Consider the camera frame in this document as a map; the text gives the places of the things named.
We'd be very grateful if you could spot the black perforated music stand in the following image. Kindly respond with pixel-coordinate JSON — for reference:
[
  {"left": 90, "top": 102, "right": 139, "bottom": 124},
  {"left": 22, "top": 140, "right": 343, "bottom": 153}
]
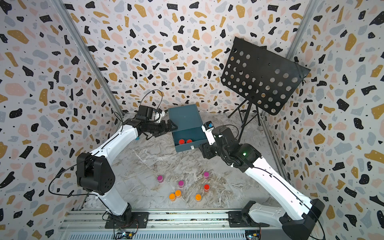
[{"left": 221, "top": 37, "right": 310, "bottom": 139}]

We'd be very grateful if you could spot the magenta paint can middle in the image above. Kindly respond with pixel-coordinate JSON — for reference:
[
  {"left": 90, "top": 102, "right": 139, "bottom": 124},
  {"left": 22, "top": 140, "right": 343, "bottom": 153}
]
[{"left": 178, "top": 180, "right": 185, "bottom": 188}]

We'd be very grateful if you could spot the orange paint can right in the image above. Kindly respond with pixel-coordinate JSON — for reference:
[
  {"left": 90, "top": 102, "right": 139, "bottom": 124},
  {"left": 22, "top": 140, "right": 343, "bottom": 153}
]
[{"left": 195, "top": 194, "right": 202, "bottom": 202}]

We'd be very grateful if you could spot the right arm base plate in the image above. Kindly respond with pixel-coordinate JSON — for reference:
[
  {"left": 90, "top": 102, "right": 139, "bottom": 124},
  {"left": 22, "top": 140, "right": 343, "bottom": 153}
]
[{"left": 228, "top": 211, "right": 270, "bottom": 228}]

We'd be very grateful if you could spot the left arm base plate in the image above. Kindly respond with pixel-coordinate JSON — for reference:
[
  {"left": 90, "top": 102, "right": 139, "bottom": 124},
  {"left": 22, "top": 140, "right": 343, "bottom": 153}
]
[{"left": 105, "top": 212, "right": 150, "bottom": 229}]

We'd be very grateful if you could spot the teal top drawer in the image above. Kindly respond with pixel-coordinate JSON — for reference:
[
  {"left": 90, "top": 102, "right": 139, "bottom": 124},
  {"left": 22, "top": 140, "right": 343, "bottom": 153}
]
[{"left": 172, "top": 128, "right": 208, "bottom": 153}]

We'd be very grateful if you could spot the magenta paint can left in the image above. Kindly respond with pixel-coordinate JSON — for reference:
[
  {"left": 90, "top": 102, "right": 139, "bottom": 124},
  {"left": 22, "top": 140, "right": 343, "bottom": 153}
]
[{"left": 157, "top": 175, "right": 164, "bottom": 183}]

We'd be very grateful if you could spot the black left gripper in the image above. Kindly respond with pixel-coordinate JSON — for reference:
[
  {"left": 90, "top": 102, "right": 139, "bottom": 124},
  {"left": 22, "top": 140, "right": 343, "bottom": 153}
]
[{"left": 146, "top": 119, "right": 178, "bottom": 137}]

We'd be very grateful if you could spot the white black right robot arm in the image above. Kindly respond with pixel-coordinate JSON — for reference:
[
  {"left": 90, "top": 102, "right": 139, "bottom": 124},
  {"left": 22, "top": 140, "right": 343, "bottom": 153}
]
[{"left": 199, "top": 122, "right": 325, "bottom": 240}]

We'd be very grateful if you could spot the orange paint can middle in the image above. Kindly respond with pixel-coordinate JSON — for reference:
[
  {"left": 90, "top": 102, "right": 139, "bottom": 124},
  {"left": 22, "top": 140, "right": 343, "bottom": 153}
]
[{"left": 175, "top": 190, "right": 182, "bottom": 198}]

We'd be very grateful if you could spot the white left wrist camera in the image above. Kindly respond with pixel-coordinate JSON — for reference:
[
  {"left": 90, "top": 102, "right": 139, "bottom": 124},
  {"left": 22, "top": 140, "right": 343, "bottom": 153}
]
[{"left": 153, "top": 109, "right": 165, "bottom": 123}]

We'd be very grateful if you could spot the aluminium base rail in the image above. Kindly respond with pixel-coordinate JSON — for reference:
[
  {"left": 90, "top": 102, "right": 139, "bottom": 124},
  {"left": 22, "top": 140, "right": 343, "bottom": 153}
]
[{"left": 56, "top": 210, "right": 289, "bottom": 240}]

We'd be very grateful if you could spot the orange paint can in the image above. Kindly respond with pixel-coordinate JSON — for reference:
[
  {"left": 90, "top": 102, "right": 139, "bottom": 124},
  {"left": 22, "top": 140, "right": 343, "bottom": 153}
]
[
  {"left": 175, "top": 190, "right": 182, "bottom": 198},
  {"left": 169, "top": 193, "right": 176, "bottom": 202},
  {"left": 195, "top": 194, "right": 202, "bottom": 202}
]

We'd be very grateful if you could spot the teal drawer cabinet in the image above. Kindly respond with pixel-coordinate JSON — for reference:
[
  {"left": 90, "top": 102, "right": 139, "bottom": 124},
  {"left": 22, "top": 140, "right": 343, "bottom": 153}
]
[{"left": 167, "top": 103, "right": 208, "bottom": 153}]

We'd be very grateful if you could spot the orange paint can left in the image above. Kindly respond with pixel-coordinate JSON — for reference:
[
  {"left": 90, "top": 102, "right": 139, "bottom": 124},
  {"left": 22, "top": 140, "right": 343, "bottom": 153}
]
[{"left": 169, "top": 193, "right": 176, "bottom": 202}]

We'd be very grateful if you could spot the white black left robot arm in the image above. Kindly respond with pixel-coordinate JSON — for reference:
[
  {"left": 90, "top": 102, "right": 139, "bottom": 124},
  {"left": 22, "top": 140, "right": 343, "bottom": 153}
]
[{"left": 76, "top": 106, "right": 178, "bottom": 225}]

